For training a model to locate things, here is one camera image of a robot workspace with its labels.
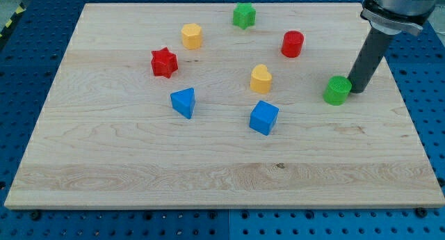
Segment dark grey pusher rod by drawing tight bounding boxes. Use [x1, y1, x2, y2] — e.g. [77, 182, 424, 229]
[348, 28, 394, 93]

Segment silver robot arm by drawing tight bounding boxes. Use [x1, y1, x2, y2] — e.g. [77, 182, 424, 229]
[348, 0, 437, 93]

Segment yellow heart block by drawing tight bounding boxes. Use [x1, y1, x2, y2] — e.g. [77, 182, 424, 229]
[250, 64, 273, 94]

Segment green cylinder block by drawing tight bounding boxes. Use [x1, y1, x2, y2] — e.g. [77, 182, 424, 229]
[323, 76, 352, 106]

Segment red cylinder block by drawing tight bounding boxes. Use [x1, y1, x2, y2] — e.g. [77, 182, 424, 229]
[281, 31, 305, 58]

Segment blue cube block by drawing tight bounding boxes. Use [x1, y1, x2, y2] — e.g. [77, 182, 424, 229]
[249, 100, 279, 136]

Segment green star block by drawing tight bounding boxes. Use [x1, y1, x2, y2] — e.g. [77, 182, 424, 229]
[232, 3, 256, 29]

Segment wooden board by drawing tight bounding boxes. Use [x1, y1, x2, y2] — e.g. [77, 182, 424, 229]
[5, 3, 444, 210]

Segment black screw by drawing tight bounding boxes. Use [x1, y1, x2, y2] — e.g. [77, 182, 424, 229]
[29, 210, 42, 221]
[414, 207, 428, 218]

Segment yellow hexagon block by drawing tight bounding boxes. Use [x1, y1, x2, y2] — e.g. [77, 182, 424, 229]
[181, 23, 202, 49]

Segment blue triangle block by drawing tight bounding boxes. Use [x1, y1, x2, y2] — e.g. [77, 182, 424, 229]
[170, 88, 195, 119]

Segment red star block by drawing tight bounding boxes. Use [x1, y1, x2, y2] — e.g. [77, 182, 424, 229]
[151, 47, 178, 79]

